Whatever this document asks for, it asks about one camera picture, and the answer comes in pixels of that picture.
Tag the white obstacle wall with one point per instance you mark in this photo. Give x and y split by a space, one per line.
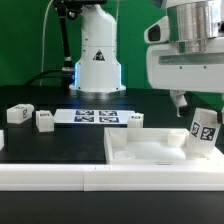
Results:
45 177
1 139

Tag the white obstacle wall front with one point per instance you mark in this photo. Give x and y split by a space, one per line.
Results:
45 177

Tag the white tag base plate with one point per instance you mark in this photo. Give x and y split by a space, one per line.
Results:
88 116

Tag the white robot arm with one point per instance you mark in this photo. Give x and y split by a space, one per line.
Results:
186 51

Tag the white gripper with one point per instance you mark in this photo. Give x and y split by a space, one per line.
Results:
200 72

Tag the white obstacle wall left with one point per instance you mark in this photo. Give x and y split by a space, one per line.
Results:
1 139

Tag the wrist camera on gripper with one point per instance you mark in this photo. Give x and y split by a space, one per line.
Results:
158 32

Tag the white square tabletop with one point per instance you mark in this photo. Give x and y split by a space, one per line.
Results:
152 146

